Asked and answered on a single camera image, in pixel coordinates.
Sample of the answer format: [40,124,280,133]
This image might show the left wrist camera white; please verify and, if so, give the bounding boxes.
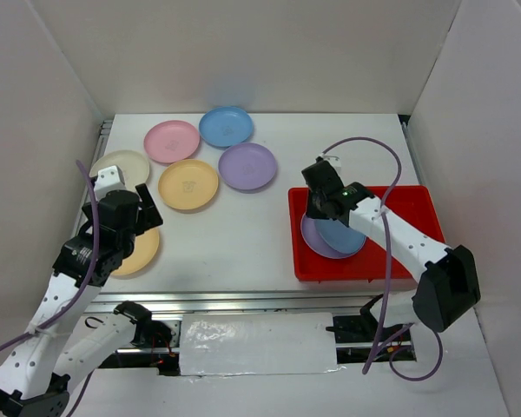
[94,165,126,194]

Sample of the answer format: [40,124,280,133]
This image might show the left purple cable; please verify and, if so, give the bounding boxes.
[0,159,102,417]

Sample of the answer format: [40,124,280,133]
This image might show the cream white plate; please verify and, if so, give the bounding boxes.
[90,150,150,190]

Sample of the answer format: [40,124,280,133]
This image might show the yellow plate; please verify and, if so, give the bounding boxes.
[157,159,219,211]
[112,228,160,277]

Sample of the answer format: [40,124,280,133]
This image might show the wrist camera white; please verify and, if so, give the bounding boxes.
[94,165,126,194]
[316,154,342,174]

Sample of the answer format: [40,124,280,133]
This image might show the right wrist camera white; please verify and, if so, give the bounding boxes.
[316,154,342,174]

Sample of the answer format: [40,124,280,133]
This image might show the pink plate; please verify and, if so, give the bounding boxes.
[143,120,201,164]

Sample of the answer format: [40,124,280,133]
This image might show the red plastic bin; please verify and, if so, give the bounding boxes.
[287,185,445,281]

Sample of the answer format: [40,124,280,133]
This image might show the white foam block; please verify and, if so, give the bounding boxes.
[179,313,338,376]

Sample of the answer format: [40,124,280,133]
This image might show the purple plate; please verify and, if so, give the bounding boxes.
[218,143,278,191]
[300,215,351,260]

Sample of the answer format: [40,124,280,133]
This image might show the blue plate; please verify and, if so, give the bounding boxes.
[199,106,254,148]
[314,220,366,255]

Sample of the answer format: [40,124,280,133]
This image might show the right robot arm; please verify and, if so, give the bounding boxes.
[301,157,481,341]

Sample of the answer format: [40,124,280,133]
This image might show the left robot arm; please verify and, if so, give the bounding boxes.
[0,184,169,416]

